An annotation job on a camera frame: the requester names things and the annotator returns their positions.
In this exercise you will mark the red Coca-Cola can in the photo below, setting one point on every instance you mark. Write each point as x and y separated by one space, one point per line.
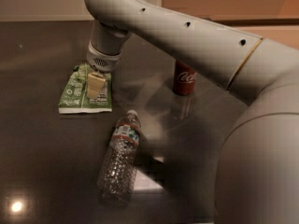
184 79

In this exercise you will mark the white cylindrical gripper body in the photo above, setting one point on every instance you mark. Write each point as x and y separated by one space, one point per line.
102 59

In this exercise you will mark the clear plastic water bottle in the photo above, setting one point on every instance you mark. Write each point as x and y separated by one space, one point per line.
117 174

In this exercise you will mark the green jalapeno chip bag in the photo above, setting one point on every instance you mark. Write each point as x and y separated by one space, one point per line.
75 99

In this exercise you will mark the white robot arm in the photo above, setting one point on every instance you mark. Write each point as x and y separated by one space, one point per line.
257 179

